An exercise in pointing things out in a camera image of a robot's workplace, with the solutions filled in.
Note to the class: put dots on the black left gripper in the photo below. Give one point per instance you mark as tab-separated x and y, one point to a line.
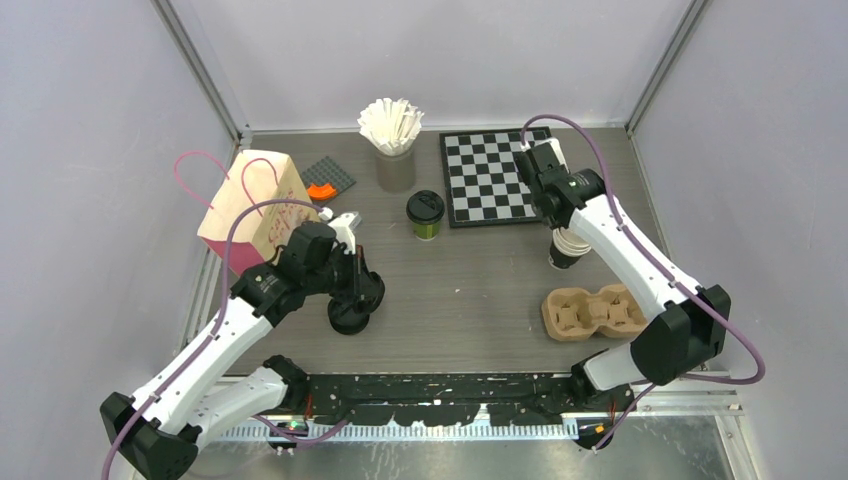
362	284

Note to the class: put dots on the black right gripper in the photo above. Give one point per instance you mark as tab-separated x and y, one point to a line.
553	223

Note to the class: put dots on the stack of black lids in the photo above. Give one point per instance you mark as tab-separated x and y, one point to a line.
346	319

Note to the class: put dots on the stack of paper cups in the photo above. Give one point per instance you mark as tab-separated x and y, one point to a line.
566	248

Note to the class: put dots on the black coffee cup lid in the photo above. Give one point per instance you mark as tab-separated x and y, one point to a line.
425	207

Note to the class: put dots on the green paper cup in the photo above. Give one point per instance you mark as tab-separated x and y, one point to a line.
426	232

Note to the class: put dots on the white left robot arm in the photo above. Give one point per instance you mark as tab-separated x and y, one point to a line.
164	424

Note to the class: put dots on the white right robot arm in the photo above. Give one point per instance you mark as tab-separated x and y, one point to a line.
682	330

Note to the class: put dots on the black white chessboard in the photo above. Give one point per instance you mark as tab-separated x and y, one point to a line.
481	179

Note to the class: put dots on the orange plastic piece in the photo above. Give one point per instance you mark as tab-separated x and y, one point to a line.
322	193

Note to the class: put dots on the grey straw holder cup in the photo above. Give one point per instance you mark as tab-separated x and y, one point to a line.
396	174

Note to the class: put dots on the brown pulp cup carrier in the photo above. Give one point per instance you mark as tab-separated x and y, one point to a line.
575	314

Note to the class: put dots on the grey lego baseplate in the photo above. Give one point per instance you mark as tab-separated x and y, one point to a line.
327	170

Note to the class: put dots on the white wrapped straws bundle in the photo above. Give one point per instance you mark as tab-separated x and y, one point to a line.
391	126

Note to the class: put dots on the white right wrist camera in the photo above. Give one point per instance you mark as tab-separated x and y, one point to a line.
556	150

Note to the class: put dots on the paper gift bag pink handles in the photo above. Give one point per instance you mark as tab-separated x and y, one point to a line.
253	177

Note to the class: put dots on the aluminium frame rail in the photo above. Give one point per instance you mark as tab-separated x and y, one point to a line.
679	398

